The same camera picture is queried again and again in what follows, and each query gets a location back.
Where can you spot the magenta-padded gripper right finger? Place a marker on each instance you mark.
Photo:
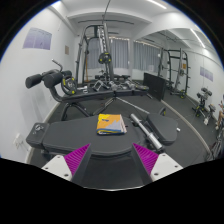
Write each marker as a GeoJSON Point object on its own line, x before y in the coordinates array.
{"type": "Point", "coordinates": [163, 165]}

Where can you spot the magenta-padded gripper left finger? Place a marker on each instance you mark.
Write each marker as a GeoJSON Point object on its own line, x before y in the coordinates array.
{"type": "Point", "coordinates": [58, 165]}

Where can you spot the yellow orange printed towel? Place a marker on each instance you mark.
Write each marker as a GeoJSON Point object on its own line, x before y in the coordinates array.
{"type": "Point", "coordinates": [110, 124]}

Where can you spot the black flat padded weight bench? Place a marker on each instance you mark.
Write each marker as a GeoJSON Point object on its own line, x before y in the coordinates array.
{"type": "Point", "coordinates": [73, 135]}

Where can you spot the silver barbell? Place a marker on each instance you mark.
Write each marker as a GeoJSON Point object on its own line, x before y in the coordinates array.
{"type": "Point", "coordinates": [146, 131]}

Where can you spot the dumbbell rack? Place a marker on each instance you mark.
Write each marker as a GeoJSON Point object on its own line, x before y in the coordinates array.
{"type": "Point", "coordinates": [203, 105]}

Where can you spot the black bench with roller pads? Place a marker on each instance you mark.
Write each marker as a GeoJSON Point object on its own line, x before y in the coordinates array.
{"type": "Point", "coordinates": [86, 97]}

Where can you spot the black cabinet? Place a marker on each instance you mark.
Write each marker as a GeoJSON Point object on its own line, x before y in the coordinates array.
{"type": "Point", "coordinates": [154, 86]}

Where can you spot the black weight plate yellow marks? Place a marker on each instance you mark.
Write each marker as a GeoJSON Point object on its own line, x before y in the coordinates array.
{"type": "Point", "coordinates": [69, 85]}

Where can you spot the black squat rack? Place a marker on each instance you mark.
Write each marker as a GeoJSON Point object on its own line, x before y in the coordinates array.
{"type": "Point", "coordinates": [181, 73]}

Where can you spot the small black weight plate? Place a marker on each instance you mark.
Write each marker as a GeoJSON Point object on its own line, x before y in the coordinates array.
{"type": "Point", "coordinates": [104, 58]}

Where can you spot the grey window curtains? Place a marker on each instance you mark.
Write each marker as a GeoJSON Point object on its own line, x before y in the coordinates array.
{"type": "Point", "coordinates": [120, 53]}

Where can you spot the long ceiling light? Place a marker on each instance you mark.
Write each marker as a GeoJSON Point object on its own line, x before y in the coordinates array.
{"type": "Point", "coordinates": [198, 38]}
{"type": "Point", "coordinates": [156, 3]}

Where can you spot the white wall socket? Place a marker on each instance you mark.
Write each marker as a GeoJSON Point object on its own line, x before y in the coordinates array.
{"type": "Point", "coordinates": [18, 140]}

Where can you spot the purple wall poster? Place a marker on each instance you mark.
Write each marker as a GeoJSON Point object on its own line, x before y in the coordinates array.
{"type": "Point", "coordinates": [206, 73]}
{"type": "Point", "coordinates": [37, 38]}

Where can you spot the small beige wall sign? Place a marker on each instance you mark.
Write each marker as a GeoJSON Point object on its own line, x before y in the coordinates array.
{"type": "Point", "coordinates": [66, 50]}

